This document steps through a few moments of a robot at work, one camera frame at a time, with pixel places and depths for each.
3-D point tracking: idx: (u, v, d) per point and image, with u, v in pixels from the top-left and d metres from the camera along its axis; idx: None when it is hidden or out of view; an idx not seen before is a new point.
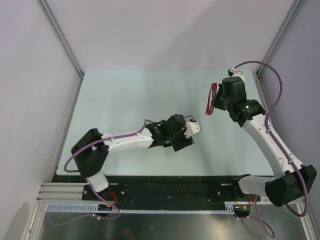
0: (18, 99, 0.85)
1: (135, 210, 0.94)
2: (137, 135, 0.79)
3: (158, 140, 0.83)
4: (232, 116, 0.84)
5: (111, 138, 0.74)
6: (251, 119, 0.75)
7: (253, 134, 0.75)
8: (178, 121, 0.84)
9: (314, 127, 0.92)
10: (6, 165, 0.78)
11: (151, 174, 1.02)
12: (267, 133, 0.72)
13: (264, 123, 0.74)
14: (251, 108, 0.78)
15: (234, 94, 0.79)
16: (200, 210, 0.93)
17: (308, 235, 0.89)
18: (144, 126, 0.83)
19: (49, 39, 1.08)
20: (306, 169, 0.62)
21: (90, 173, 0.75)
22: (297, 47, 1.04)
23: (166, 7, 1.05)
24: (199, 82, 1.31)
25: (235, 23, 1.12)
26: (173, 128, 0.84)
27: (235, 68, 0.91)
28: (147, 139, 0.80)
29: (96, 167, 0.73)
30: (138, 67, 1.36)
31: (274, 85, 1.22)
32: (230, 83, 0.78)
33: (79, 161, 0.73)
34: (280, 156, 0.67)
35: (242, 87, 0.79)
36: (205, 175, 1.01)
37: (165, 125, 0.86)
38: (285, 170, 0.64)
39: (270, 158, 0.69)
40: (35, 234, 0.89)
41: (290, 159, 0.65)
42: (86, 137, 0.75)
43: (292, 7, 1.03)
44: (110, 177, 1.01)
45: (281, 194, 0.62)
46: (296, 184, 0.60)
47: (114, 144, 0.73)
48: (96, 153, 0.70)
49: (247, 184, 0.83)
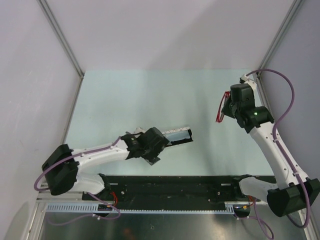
0: (18, 99, 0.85)
1: (135, 210, 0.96)
2: (112, 148, 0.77)
3: (136, 151, 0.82)
4: (240, 122, 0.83)
5: (82, 153, 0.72)
6: (258, 127, 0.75)
7: (260, 142, 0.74)
8: (156, 134, 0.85)
9: (314, 127, 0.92)
10: (6, 165, 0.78)
11: (151, 174, 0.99)
12: (274, 142, 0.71)
13: (272, 132, 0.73)
14: (260, 115, 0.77)
15: (242, 100, 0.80)
16: (203, 210, 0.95)
17: (307, 235, 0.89)
18: (119, 138, 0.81)
19: (49, 39, 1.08)
20: (311, 183, 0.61)
21: (60, 192, 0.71)
22: (297, 47, 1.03)
23: (166, 7, 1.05)
24: (200, 83, 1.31)
25: (235, 23, 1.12)
26: (151, 140, 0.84)
27: (246, 77, 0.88)
28: (122, 152, 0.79)
29: (65, 186, 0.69)
30: (138, 67, 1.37)
31: (276, 87, 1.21)
32: (238, 89, 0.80)
33: (48, 179, 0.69)
34: (285, 168, 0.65)
35: (250, 93, 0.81)
36: (206, 175, 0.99)
37: (142, 136, 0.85)
38: (289, 182, 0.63)
39: (275, 168, 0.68)
40: (35, 234, 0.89)
41: (295, 171, 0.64)
42: (55, 154, 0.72)
43: (292, 6, 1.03)
44: (110, 177, 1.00)
45: (283, 205, 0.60)
46: (299, 197, 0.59)
47: (84, 160, 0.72)
48: (65, 170, 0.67)
49: (248, 186, 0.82)
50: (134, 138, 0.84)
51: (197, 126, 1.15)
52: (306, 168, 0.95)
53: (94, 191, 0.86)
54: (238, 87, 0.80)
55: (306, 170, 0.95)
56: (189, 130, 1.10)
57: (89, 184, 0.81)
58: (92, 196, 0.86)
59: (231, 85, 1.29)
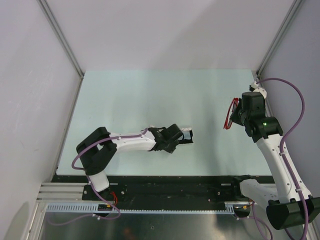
0: (18, 99, 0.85)
1: (135, 210, 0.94)
2: (142, 137, 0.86)
3: (160, 143, 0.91)
4: (247, 130, 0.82)
5: (119, 137, 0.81)
6: (266, 138, 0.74)
7: (265, 152, 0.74)
8: (177, 129, 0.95)
9: (314, 127, 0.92)
10: (6, 165, 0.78)
11: (151, 174, 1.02)
12: (280, 155, 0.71)
13: (279, 144, 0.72)
14: (269, 125, 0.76)
15: (252, 109, 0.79)
16: (206, 210, 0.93)
17: (308, 235, 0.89)
18: (147, 130, 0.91)
19: (49, 39, 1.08)
20: (313, 201, 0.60)
21: (94, 172, 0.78)
22: (297, 48, 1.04)
23: (166, 8, 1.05)
24: (199, 83, 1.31)
25: (235, 23, 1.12)
26: (174, 133, 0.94)
27: (256, 85, 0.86)
28: (150, 142, 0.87)
29: (99, 165, 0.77)
30: (138, 68, 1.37)
31: (277, 91, 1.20)
32: (250, 97, 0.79)
33: (85, 157, 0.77)
34: (288, 182, 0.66)
35: (261, 103, 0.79)
36: (205, 175, 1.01)
37: (165, 131, 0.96)
38: (290, 197, 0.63)
39: (277, 181, 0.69)
40: (35, 235, 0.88)
41: (298, 187, 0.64)
42: (93, 135, 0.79)
43: (292, 6, 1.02)
44: (110, 177, 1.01)
45: (282, 219, 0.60)
46: (298, 213, 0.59)
47: (121, 143, 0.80)
48: (104, 150, 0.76)
49: (248, 189, 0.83)
50: (158, 131, 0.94)
51: (196, 126, 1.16)
52: (306, 168, 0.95)
53: (99, 188, 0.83)
54: (250, 95, 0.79)
55: (306, 170, 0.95)
56: (190, 131, 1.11)
57: (101, 179, 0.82)
58: (95, 191, 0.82)
59: (230, 85, 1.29)
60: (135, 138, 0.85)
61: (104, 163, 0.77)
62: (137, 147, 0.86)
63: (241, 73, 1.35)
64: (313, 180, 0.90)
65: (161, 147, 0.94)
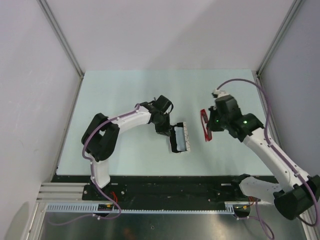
0: (18, 99, 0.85)
1: (135, 210, 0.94)
2: (137, 112, 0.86)
3: (155, 114, 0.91)
4: (232, 134, 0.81)
5: (117, 117, 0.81)
6: (251, 134, 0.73)
7: (255, 149, 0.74)
8: (165, 99, 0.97)
9: (314, 127, 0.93)
10: (6, 165, 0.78)
11: (151, 174, 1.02)
12: (269, 147, 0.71)
13: (264, 137, 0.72)
14: (249, 123, 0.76)
15: (228, 111, 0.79)
16: (206, 210, 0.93)
17: (307, 235, 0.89)
18: (140, 104, 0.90)
19: (49, 38, 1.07)
20: (314, 181, 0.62)
21: (106, 156, 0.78)
22: (297, 48, 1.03)
23: (166, 8, 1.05)
24: (199, 83, 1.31)
25: (235, 23, 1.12)
26: (163, 104, 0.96)
27: (218, 90, 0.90)
28: (146, 114, 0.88)
29: (109, 148, 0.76)
30: (138, 67, 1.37)
31: (277, 90, 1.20)
32: (223, 102, 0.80)
33: (93, 146, 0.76)
34: (285, 170, 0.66)
35: (234, 104, 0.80)
36: (205, 175, 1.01)
37: (156, 103, 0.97)
38: (293, 184, 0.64)
39: (275, 172, 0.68)
40: (34, 235, 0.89)
41: (296, 172, 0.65)
42: (93, 123, 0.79)
43: (292, 6, 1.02)
44: (110, 177, 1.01)
45: (292, 208, 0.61)
46: (305, 197, 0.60)
47: (121, 122, 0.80)
48: (109, 132, 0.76)
49: (251, 188, 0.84)
50: (150, 104, 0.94)
51: (197, 126, 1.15)
52: (306, 168, 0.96)
53: (101, 185, 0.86)
54: (222, 100, 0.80)
55: (307, 170, 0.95)
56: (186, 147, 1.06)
57: (104, 173, 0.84)
58: (98, 187, 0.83)
59: (230, 85, 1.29)
60: (132, 114, 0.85)
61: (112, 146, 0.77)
62: (137, 122, 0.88)
63: (241, 72, 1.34)
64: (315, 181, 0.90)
65: (158, 118, 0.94)
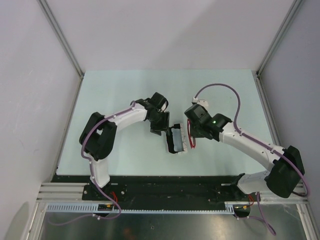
0: (18, 99, 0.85)
1: (135, 210, 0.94)
2: (133, 109, 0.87)
3: (151, 110, 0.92)
4: (208, 136, 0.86)
5: (114, 116, 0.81)
6: (222, 131, 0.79)
7: (232, 142, 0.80)
8: (161, 96, 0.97)
9: (314, 127, 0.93)
10: (6, 165, 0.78)
11: (151, 174, 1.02)
12: (241, 136, 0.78)
13: (235, 128, 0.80)
14: (218, 121, 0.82)
15: (198, 118, 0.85)
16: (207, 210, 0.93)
17: (307, 235, 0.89)
18: (135, 102, 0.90)
19: (49, 38, 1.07)
20: (289, 151, 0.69)
21: (104, 155, 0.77)
22: (297, 48, 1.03)
23: (166, 8, 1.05)
24: (199, 83, 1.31)
25: (235, 24, 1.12)
26: (159, 101, 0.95)
27: (196, 99, 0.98)
28: (142, 111, 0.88)
29: (107, 146, 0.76)
30: (138, 67, 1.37)
31: (277, 90, 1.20)
32: (191, 111, 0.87)
33: (91, 145, 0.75)
34: (262, 150, 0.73)
35: (202, 110, 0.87)
36: (205, 175, 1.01)
37: (151, 100, 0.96)
38: (272, 160, 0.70)
39: (255, 156, 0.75)
40: (35, 234, 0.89)
41: (271, 149, 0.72)
42: (90, 123, 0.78)
43: (292, 7, 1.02)
44: (110, 177, 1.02)
45: (281, 183, 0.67)
46: (287, 169, 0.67)
47: (117, 120, 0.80)
48: (106, 131, 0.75)
49: (248, 186, 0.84)
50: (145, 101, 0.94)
51: None
52: (305, 168, 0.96)
53: (100, 185, 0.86)
54: (190, 110, 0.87)
55: (307, 170, 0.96)
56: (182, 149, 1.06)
57: (102, 172, 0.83)
58: (98, 186, 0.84)
59: (230, 85, 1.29)
60: (127, 112, 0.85)
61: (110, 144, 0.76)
62: (132, 120, 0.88)
63: (240, 72, 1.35)
64: (315, 181, 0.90)
65: (153, 115, 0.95)
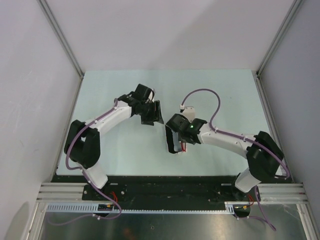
0: (18, 99, 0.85)
1: (135, 210, 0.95)
2: (115, 109, 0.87)
3: (135, 105, 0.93)
4: (189, 141, 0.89)
5: (95, 121, 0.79)
6: (200, 132, 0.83)
7: (211, 141, 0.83)
8: (145, 88, 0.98)
9: (313, 127, 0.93)
10: (6, 165, 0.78)
11: (150, 174, 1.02)
12: (216, 132, 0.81)
13: (210, 127, 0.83)
14: (195, 125, 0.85)
15: (178, 127, 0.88)
16: (208, 210, 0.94)
17: (307, 235, 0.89)
18: (117, 100, 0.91)
19: (49, 37, 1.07)
20: (260, 137, 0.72)
21: (92, 162, 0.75)
22: (297, 48, 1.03)
23: (166, 8, 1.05)
24: (199, 83, 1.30)
25: (234, 24, 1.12)
26: (144, 93, 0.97)
27: (183, 105, 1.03)
28: (124, 109, 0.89)
29: (93, 153, 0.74)
30: (138, 67, 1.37)
31: (276, 90, 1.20)
32: (171, 121, 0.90)
33: (76, 155, 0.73)
34: (235, 141, 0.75)
35: (179, 118, 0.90)
36: (205, 175, 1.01)
37: (134, 94, 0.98)
38: (245, 147, 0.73)
39: (232, 149, 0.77)
40: (35, 235, 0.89)
41: (243, 138, 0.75)
42: (71, 132, 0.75)
43: (292, 7, 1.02)
44: (110, 177, 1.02)
45: (260, 168, 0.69)
46: (262, 154, 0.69)
47: (100, 125, 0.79)
48: (89, 138, 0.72)
49: (244, 183, 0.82)
50: (129, 96, 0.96)
51: None
52: (305, 168, 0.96)
53: (99, 185, 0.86)
54: (170, 120, 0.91)
55: (307, 170, 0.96)
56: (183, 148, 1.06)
57: (98, 174, 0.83)
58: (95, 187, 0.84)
59: (230, 85, 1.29)
60: (109, 114, 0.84)
61: (96, 150, 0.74)
62: (116, 121, 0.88)
63: (240, 72, 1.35)
64: (315, 181, 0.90)
65: (140, 109, 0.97)
